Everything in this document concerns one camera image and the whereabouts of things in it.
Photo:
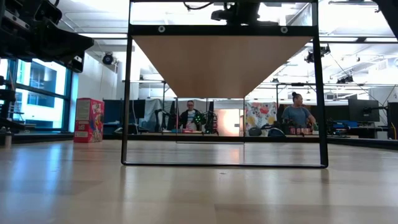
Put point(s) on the small grey cylinder post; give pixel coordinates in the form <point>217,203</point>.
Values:
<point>7,140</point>

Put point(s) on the long ceiling light panel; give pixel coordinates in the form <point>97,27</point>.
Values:
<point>339,39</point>
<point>381,40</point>
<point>102,36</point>

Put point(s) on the black metal shelf frame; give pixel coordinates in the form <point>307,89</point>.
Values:
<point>127,93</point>

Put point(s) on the black ceiling light fixture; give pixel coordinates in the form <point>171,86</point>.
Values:
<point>345,80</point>
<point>311,56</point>

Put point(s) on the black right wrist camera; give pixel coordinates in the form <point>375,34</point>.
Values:
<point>219,15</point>

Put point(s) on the black background robot arm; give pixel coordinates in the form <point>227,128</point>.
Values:
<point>211,123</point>
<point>161,121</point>

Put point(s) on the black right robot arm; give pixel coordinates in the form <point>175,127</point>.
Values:
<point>391,9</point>

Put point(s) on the ceiling track rail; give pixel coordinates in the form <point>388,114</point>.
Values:
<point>354,2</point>

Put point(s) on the black bag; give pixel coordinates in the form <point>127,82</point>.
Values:
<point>276,132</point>
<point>255,132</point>

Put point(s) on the dark blue partition panel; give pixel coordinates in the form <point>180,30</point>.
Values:
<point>113,110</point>

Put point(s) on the black equipment cabinet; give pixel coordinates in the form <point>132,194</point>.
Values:
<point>392,121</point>

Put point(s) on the black computer monitor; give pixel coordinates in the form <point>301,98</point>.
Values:
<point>363,110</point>

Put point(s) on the dark window frame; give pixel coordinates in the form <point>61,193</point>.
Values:
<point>69,102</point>

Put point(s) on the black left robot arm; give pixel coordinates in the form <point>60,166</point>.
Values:
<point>18,40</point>

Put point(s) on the floral patterned cloth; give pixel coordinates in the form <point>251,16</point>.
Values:
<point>259,116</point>

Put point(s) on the glossy orange-lit panel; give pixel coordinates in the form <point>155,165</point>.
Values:
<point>228,123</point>

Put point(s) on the black table edge rail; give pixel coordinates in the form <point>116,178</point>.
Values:
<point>46,137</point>

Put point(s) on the person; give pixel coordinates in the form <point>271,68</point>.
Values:
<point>297,115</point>
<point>190,119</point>

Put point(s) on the red Froot Loops cereal box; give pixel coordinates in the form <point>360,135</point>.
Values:
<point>88,121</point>

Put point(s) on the black round ceiling fixture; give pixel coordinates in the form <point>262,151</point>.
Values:
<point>108,59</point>

